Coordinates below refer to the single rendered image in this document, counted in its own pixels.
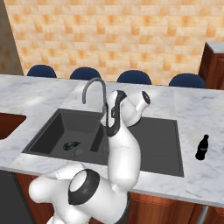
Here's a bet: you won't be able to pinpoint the brown wooden cabinet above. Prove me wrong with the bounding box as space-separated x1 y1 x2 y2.
198 41 224 90

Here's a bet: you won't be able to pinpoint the black dishwasher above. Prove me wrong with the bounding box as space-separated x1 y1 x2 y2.
0 170 36 224

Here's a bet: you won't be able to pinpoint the grey curved faucet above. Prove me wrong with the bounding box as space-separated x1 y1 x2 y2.
81 77 108 117

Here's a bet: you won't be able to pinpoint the dark blue chair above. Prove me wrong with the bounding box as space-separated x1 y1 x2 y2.
69 66 102 81
168 73 207 89
26 64 58 79
116 70 152 86

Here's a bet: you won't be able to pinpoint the black soda bottle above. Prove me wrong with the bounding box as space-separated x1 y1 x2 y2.
194 134 210 161

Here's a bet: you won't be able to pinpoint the brown wooden counter cabinets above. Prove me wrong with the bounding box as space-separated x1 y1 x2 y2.
15 172 224 224

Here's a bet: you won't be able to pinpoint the silver cabinet handle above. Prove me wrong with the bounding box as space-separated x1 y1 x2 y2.
198 206 210 224

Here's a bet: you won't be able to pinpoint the dark grey sink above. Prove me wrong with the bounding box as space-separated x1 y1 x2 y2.
21 108 185 178

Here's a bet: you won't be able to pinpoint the dark green avocado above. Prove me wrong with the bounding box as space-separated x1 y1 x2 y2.
62 141 81 151

